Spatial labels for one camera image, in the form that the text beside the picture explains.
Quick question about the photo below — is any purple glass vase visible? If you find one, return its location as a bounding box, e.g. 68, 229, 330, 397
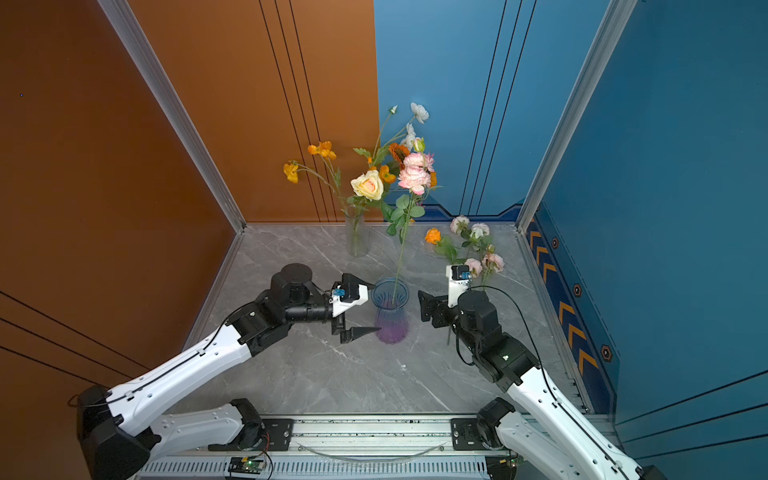
371, 278, 410, 345

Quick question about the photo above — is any clear ribbed glass vase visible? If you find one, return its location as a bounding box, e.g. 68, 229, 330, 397
345, 212, 370, 257

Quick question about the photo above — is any cream white rose stem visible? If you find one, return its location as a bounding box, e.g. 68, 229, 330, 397
348, 169, 386, 216

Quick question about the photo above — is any bright pink rose stem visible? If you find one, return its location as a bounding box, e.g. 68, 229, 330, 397
386, 152, 433, 298

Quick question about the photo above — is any orange poppy flower stem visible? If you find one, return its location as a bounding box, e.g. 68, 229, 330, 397
283, 140, 352, 217

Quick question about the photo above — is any orange gerbera flower stem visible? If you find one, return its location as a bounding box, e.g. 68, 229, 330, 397
387, 142, 411, 169

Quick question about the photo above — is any white ranunculus flower stem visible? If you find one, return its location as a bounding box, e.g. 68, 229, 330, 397
373, 102, 430, 155

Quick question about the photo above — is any single orange ranunculus stem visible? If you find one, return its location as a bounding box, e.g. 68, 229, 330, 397
425, 228, 463, 265

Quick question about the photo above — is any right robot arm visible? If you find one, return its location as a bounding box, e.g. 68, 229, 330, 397
418, 290, 665, 479

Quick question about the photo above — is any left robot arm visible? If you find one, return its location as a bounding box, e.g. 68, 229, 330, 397
75, 263, 374, 479

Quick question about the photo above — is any pink rose flower stem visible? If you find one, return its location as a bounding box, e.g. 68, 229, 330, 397
450, 216, 505, 286

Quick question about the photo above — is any green circuit board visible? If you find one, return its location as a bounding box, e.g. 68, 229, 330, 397
227, 456, 269, 476

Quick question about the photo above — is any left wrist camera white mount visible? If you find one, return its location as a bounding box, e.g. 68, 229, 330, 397
331, 282, 369, 318

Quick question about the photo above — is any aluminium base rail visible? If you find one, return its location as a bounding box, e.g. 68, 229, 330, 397
137, 414, 548, 479

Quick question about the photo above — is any aluminium corner post right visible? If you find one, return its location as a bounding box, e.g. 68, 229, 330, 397
516, 0, 637, 234

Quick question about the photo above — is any aluminium corner post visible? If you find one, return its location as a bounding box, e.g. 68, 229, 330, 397
98, 0, 247, 235
516, 0, 637, 234

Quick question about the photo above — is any aluminium corner post left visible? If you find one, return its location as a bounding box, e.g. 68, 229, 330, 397
98, 0, 247, 235

